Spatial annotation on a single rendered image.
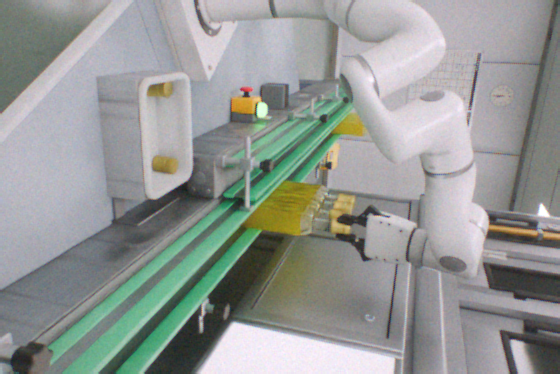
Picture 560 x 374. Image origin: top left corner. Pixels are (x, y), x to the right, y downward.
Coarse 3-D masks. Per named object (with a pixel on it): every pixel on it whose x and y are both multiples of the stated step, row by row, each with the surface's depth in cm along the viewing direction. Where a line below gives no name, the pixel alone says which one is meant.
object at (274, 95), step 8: (264, 88) 163; (272, 88) 162; (280, 88) 162; (288, 88) 168; (264, 96) 164; (272, 96) 163; (280, 96) 162; (288, 96) 169; (272, 104) 164; (280, 104) 163
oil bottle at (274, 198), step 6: (270, 198) 115; (276, 198) 116; (282, 198) 116; (288, 198) 116; (294, 198) 116; (300, 198) 116; (288, 204) 113; (294, 204) 112; (300, 204) 112; (306, 204) 112; (312, 204) 113; (318, 204) 114; (312, 210) 111; (318, 210) 113; (318, 216) 113
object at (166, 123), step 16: (144, 80) 80; (160, 80) 84; (176, 80) 93; (144, 96) 80; (176, 96) 95; (144, 112) 80; (160, 112) 97; (176, 112) 96; (144, 128) 81; (160, 128) 98; (176, 128) 97; (144, 144) 82; (160, 144) 99; (176, 144) 98; (144, 160) 83; (192, 160) 100; (144, 176) 84; (160, 176) 96; (176, 176) 97; (160, 192) 89
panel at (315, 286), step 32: (288, 256) 119; (320, 256) 120; (352, 256) 120; (256, 288) 103; (288, 288) 105; (320, 288) 105; (352, 288) 106; (384, 288) 106; (256, 320) 92; (288, 320) 92; (320, 320) 94; (352, 320) 94; (384, 320) 95; (384, 352) 84
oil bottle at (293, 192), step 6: (276, 192) 119; (282, 192) 119; (288, 192) 119; (294, 192) 120; (300, 192) 120; (306, 192) 120; (312, 192) 120; (318, 192) 121; (306, 198) 117; (312, 198) 117; (318, 198) 117; (324, 198) 119; (324, 204) 118
